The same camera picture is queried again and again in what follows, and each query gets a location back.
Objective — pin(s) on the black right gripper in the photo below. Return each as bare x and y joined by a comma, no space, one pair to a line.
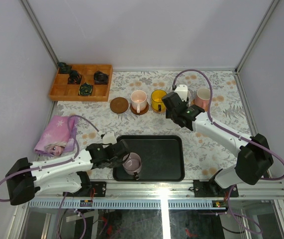
168,114

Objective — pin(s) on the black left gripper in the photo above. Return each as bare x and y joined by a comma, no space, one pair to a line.
118,152

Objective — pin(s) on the mauve mug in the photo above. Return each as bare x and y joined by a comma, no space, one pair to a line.
133,166

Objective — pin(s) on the yellow glass cup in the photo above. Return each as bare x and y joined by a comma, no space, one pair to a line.
156,97

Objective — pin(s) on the pink mug cream inside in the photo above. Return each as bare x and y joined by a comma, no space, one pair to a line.
203,94

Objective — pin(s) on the brown wooden coaster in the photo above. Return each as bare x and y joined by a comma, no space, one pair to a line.
145,110
119,105

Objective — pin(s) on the light pink mug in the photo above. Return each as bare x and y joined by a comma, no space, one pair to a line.
139,100

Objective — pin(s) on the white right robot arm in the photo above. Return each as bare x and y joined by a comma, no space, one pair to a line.
253,158

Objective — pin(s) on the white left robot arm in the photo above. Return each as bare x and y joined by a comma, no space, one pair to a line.
26,180

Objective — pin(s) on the black serving tray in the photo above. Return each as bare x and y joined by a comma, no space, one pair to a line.
161,156

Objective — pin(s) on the purple patterned cloth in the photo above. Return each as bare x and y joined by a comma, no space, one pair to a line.
56,138

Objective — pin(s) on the dark rolled fabric bundle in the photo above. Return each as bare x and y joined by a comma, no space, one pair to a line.
74,77
101,78
64,68

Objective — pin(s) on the orange wooden divided tray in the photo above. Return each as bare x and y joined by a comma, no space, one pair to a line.
64,89

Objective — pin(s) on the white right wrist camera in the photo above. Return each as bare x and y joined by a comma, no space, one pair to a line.
182,91

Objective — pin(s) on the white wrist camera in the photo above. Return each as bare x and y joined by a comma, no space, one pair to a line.
108,137
182,91

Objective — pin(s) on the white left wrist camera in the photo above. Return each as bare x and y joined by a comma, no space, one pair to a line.
108,137

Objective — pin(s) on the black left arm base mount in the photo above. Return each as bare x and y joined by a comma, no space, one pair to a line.
95,189

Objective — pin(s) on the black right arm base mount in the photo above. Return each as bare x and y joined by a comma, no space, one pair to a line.
208,189

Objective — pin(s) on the aluminium front frame rail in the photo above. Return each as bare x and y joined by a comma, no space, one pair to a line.
263,190

